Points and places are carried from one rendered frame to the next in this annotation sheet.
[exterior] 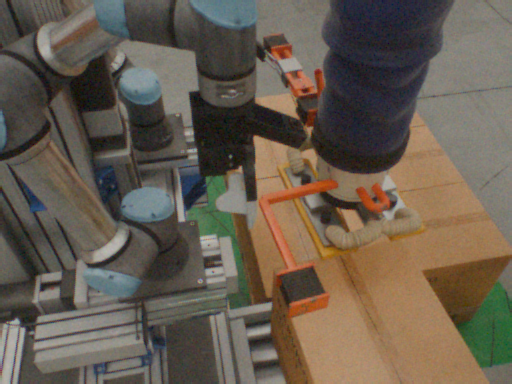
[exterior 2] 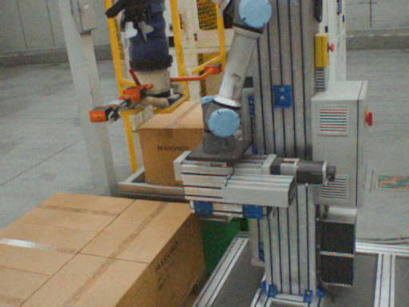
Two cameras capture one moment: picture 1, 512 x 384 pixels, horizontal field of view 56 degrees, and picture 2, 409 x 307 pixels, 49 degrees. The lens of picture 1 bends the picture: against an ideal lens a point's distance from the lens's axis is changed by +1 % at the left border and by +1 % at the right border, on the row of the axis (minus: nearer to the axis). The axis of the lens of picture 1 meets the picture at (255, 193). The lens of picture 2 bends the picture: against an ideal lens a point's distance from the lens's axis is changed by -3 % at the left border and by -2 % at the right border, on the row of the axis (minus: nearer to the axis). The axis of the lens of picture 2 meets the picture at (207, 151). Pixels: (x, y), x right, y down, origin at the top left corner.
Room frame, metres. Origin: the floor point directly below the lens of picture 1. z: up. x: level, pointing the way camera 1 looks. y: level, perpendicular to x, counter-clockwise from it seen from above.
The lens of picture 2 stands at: (2.79, 1.36, 1.70)
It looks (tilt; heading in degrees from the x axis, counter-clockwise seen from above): 20 degrees down; 214
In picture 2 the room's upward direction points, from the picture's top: 6 degrees counter-clockwise
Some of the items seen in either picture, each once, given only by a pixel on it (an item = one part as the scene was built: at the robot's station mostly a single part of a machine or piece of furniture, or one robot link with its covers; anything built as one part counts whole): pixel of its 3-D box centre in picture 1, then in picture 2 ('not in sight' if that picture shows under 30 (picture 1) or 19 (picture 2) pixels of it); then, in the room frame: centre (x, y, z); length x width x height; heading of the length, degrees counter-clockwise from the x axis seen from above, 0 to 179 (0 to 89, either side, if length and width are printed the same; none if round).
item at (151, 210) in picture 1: (148, 219); not in sight; (0.73, 0.25, 1.20); 0.13 x 0.12 x 0.14; 161
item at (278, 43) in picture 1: (277, 47); (101, 113); (1.46, -0.08, 1.23); 0.08 x 0.07 x 0.05; 18
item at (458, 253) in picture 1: (338, 195); (69, 283); (1.58, -0.41, 0.34); 1.20 x 1.00 x 0.40; 12
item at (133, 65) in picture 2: (359, 131); (151, 61); (0.88, -0.25, 1.35); 0.23 x 0.23 x 0.04
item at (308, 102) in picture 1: (315, 108); (135, 93); (1.12, -0.18, 1.23); 0.10 x 0.08 x 0.06; 108
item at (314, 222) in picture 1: (315, 201); (172, 100); (0.86, -0.16, 1.13); 0.34 x 0.10 x 0.05; 18
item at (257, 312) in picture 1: (325, 300); (170, 190); (0.87, -0.25, 0.58); 0.70 x 0.03 x 0.06; 102
